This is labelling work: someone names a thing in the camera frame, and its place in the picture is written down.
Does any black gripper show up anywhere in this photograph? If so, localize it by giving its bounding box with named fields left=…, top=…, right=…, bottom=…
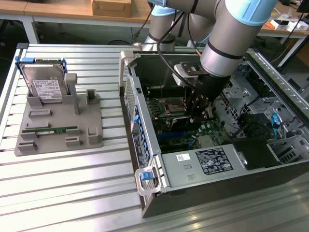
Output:
left=185, top=74, right=231, bottom=125

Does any metal disk bay cage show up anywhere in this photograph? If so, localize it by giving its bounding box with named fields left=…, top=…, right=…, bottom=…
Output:
left=217, top=60, right=267, bottom=122

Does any green motherboard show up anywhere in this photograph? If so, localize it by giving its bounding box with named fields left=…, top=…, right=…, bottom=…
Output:
left=144, top=84, right=230, bottom=155

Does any CPU socket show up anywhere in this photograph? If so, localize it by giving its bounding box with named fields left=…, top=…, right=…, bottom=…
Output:
left=164, top=98, right=187, bottom=115

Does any black RAM slot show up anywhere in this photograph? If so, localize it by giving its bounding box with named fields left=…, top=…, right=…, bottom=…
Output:
left=146, top=86, right=186, bottom=93
left=147, top=91, right=186, bottom=99

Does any blue expansion slot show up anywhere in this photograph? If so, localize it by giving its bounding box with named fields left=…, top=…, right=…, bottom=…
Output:
left=156, top=131, right=187, bottom=141

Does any black expansion slot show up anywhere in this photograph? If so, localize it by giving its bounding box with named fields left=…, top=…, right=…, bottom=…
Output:
left=159, top=142, right=194, bottom=153

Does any white orange small box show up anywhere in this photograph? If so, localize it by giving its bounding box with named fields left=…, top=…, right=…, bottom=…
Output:
left=265, top=18, right=291, bottom=31

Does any grey power supply unit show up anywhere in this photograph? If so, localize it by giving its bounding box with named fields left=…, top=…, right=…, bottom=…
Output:
left=161, top=145, right=248, bottom=189

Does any open black PC case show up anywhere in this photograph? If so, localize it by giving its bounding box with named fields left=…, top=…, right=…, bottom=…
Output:
left=119, top=49, right=309, bottom=218

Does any brown cardboard box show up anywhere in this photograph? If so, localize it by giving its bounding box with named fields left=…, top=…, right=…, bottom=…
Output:
left=91, top=0, right=132, bottom=18

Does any green RAM stick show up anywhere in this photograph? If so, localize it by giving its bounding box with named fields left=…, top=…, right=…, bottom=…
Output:
left=22, top=126, right=78, bottom=135

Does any grey parts rack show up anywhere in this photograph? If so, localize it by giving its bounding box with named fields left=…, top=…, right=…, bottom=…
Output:
left=14, top=72, right=104, bottom=157

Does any silver hard disk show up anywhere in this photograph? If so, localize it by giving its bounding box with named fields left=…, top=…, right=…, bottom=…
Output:
left=21, top=61, right=67, bottom=103

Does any long wooden desk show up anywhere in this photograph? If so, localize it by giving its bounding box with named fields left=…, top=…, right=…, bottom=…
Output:
left=0, top=0, right=152, bottom=44

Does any blue disk caddy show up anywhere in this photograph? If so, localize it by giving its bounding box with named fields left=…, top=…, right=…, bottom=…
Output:
left=14, top=57, right=69, bottom=97

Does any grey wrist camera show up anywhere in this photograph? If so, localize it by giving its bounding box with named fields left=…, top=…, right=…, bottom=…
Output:
left=172, top=62, right=206, bottom=87

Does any black camera cable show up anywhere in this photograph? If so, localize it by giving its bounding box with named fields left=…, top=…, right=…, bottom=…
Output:
left=156, top=0, right=201, bottom=87

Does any blue wire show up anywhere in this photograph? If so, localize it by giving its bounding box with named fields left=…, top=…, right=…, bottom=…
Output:
left=270, top=113, right=281, bottom=140

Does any grey case handle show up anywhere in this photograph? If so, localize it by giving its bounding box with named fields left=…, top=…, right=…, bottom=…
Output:
left=119, top=50, right=141, bottom=88

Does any black hanging cable with plug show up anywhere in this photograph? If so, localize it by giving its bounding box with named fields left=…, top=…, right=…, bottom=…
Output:
left=132, top=13, right=152, bottom=47

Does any clear handle with blue latch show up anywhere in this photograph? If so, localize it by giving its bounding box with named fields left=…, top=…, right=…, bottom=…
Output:
left=134, top=166, right=162, bottom=195

